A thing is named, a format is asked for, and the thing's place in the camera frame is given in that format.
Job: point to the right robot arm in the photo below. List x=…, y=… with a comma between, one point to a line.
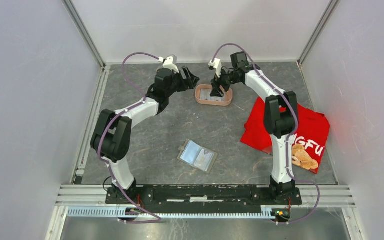
x=280, y=114

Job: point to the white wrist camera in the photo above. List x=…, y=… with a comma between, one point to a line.
x=216, y=65
x=169, y=63

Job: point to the aluminium frame rail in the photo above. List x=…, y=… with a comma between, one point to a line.
x=89, y=201

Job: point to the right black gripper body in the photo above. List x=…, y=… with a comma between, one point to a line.
x=227, y=78

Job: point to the grey card holder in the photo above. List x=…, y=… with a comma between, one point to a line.
x=197, y=156

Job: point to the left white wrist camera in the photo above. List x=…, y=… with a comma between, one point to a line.
x=169, y=63

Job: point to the red printed t-shirt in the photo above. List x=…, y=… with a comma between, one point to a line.
x=310, y=139

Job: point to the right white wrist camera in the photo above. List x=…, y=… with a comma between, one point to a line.
x=216, y=65

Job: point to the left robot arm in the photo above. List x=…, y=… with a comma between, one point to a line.
x=111, y=138

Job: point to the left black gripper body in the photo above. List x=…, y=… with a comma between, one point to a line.
x=177, y=82

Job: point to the grey credit card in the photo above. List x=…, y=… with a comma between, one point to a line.
x=205, y=94

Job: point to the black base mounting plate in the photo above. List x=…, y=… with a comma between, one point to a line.
x=210, y=199

